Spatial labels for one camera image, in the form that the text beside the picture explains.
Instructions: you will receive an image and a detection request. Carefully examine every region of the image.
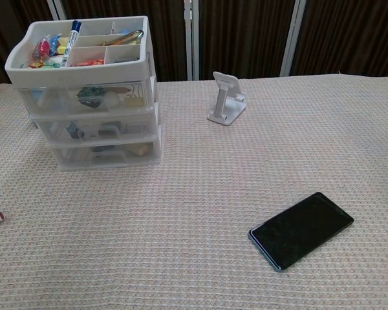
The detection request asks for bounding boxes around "clear drawer with white ball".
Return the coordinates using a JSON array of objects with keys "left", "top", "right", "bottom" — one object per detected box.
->
[{"left": 17, "top": 77, "right": 158, "bottom": 117}]

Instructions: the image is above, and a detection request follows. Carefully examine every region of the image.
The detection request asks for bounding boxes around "clear drawer with yellow block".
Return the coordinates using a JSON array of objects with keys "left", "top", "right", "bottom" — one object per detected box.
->
[{"left": 48, "top": 135, "right": 162, "bottom": 171}]

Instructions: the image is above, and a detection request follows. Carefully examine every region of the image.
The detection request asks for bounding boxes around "white plastic drawer organizer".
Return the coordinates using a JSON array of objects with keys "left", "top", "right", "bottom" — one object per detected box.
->
[{"left": 5, "top": 15, "right": 164, "bottom": 171}]

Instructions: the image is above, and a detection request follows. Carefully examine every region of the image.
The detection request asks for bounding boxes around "beige woven tablecloth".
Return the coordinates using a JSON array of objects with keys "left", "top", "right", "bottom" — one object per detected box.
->
[{"left": 0, "top": 72, "right": 388, "bottom": 310}]

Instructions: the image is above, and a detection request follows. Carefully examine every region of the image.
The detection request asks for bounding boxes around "white folding phone stand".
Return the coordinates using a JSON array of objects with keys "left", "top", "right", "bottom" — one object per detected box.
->
[{"left": 207, "top": 71, "right": 248, "bottom": 125}]

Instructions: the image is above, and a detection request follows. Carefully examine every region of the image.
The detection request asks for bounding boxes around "gold binder clip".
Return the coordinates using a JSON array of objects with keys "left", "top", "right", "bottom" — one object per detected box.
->
[{"left": 124, "top": 82, "right": 146, "bottom": 109}]

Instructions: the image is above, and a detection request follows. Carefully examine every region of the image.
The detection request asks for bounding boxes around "small white ball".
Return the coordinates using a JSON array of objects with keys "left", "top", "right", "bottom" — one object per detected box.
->
[{"left": 103, "top": 92, "right": 121, "bottom": 107}]

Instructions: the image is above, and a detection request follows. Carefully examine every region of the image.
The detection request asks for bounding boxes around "green patterned packet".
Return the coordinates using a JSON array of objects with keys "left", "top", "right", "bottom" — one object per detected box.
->
[{"left": 76, "top": 86, "right": 104, "bottom": 104}]

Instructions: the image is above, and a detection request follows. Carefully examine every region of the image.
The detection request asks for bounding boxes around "black smartphone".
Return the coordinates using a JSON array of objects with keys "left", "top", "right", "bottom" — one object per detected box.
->
[{"left": 247, "top": 191, "right": 354, "bottom": 273}]

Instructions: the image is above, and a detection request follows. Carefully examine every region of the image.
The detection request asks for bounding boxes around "red snack packet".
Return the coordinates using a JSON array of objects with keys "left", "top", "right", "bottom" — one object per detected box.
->
[{"left": 71, "top": 59, "right": 105, "bottom": 68}]

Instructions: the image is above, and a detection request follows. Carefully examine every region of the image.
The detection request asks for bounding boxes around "blue capped whiteboard marker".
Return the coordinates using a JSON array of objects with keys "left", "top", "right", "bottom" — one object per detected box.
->
[{"left": 60, "top": 19, "right": 82, "bottom": 68}]

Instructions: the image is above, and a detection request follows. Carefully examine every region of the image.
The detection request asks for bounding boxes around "yellow green snack packet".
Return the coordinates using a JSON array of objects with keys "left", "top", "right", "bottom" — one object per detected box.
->
[{"left": 27, "top": 61, "right": 62, "bottom": 69}]

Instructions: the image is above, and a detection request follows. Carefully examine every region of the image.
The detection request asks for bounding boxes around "red wrapped candy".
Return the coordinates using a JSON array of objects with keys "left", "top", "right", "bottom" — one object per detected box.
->
[{"left": 32, "top": 37, "right": 51, "bottom": 61}]

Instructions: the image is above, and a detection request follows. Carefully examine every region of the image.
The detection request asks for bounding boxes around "white screen frame post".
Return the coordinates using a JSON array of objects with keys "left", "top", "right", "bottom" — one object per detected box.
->
[
  {"left": 47, "top": 0, "right": 64, "bottom": 22},
  {"left": 279, "top": 0, "right": 307, "bottom": 77},
  {"left": 184, "top": 0, "right": 200, "bottom": 81}
]

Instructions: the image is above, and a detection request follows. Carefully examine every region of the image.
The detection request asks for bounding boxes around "clear drawer with grey handle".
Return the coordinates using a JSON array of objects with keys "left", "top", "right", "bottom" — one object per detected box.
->
[{"left": 30, "top": 109, "right": 159, "bottom": 143}]

